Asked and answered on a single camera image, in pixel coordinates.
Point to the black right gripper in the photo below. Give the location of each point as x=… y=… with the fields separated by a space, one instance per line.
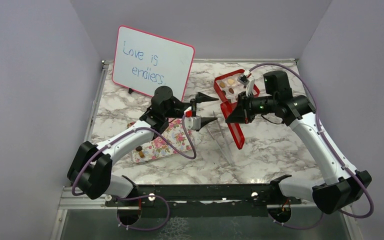
x=242 y=113

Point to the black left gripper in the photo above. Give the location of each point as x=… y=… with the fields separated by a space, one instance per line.
x=201 y=98

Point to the red tin lid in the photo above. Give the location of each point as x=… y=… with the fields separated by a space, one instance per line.
x=234 y=128

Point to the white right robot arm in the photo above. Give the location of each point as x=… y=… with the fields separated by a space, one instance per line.
x=342 y=183

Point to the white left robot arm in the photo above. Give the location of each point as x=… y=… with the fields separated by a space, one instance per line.
x=90 y=172

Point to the dark round chocolate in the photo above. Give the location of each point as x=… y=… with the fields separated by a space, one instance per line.
x=138 y=149

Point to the small brown square chocolate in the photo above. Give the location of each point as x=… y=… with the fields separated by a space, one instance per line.
x=141 y=154

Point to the white paper cups liner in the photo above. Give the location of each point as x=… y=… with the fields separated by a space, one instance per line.
x=237 y=87

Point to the red square tin box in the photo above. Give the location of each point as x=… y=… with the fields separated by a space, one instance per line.
x=222 y=76

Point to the floral tray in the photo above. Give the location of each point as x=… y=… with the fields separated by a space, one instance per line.
x=158 y=148

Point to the pink framed whiteboard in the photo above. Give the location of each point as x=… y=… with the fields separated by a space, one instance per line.
x=144 y=61

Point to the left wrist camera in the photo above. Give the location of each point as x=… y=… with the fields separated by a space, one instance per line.
x=191 y=122

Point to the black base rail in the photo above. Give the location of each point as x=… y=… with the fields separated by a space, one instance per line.
x=202 y=200

